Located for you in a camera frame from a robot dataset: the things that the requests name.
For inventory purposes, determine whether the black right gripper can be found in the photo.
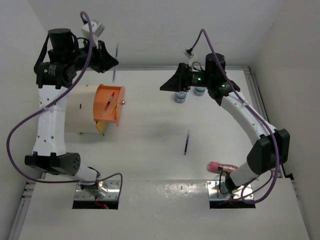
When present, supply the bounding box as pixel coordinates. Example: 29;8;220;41
159;63;212;93

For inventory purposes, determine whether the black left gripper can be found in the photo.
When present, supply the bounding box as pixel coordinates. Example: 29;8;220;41
66;38;117;74

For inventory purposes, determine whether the clear blue-cap pen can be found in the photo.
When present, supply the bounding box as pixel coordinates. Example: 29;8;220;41
112;42;120;83

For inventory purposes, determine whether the red gel pen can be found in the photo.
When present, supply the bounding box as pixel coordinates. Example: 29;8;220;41
101;92;115;116

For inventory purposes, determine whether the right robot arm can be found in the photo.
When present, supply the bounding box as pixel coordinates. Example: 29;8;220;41
159;53;290;193

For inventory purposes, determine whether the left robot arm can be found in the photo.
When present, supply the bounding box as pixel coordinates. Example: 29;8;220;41
24;28;119;185

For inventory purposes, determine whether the left blue white jar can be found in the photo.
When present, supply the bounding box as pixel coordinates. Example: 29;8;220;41
174;91;187;104

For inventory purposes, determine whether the blue white jar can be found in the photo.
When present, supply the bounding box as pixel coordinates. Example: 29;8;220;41
193;86;207;97
174;91;187;104

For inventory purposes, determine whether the right blue white jar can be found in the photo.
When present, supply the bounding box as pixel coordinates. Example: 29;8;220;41
193;86;207;97

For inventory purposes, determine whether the orange drawer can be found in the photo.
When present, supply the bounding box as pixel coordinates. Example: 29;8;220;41
93;84;126;127

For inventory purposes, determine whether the cream cabinet with legs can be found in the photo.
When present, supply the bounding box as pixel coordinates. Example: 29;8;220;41
64;84;116;135

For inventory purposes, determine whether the yellow object under drawer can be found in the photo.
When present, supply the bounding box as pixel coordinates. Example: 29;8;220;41
95;121;108;134

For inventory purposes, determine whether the blue gel pen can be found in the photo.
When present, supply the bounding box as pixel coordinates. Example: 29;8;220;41
183;129;191;156

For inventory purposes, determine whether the pink-capped tube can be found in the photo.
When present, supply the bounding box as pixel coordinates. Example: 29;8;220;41
206;161;238;174

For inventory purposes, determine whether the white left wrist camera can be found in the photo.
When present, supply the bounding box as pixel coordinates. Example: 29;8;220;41
81;19;105;38

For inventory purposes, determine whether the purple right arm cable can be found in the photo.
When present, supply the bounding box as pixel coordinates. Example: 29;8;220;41
191;28;281;203

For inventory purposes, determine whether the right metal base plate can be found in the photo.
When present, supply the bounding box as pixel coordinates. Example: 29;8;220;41
206;180;254;202

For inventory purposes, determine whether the metal base plate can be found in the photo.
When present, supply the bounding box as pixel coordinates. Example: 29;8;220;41
206;180;254;202
74;180;122;201

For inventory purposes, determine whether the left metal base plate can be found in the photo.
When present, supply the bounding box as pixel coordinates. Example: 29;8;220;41
74;180;122;201

